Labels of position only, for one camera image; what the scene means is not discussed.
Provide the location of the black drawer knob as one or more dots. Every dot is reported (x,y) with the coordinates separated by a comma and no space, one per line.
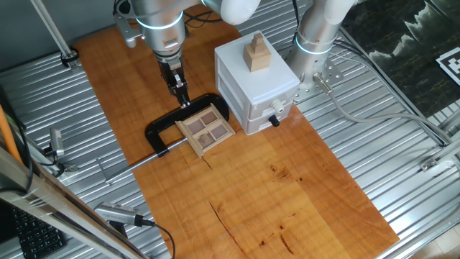
(274,121)

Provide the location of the wrist camera on silver bracket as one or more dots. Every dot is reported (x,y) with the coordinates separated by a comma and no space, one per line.
(125,30)

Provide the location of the silver depth camera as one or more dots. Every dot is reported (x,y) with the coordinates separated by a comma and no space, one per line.
(115,212)
(56,142)

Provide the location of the black keyboard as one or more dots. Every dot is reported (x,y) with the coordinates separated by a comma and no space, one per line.
(36,235)

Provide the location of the wooden block piece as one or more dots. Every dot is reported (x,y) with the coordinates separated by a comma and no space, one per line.
(257,57)

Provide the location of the aluminium frame rail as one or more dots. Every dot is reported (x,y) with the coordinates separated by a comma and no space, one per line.
(449,153)

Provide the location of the aluminium frame pole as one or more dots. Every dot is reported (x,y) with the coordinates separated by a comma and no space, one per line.
(51,25)

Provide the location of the orange tube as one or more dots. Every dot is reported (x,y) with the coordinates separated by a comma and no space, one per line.
(7,136)

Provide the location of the miniature wooden sliding window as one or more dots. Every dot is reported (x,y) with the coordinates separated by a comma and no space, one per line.
(188,138)

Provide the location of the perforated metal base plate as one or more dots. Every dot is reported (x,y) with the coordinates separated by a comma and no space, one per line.
(332,73)

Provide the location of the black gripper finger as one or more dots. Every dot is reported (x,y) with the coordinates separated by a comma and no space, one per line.
(174,93)
(183,95)

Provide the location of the white drawer knob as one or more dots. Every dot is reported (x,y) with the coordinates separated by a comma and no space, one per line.
(276,105)

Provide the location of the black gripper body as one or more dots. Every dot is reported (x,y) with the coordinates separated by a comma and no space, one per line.
(171,72)

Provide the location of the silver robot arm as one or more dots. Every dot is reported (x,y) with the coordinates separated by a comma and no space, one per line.
(161,21)

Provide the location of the black and white fiducial marker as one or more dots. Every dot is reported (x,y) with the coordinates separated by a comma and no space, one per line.
(451,66)

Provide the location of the orange-brown wooden board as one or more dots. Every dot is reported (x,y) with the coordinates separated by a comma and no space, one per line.
(251,198)

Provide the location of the aluminium frame beam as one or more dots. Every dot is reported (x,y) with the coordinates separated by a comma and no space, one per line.
(43,201)

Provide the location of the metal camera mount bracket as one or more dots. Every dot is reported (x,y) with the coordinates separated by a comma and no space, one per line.
(70,167)

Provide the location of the black C-clamp with steel screw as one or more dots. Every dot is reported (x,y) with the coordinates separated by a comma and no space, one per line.
(165,122)

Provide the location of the white plastic drawer cabinet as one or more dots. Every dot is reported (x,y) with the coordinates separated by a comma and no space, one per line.
(258,82)

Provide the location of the small metal corner bracket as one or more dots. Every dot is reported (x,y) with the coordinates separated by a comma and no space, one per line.
(428,164)

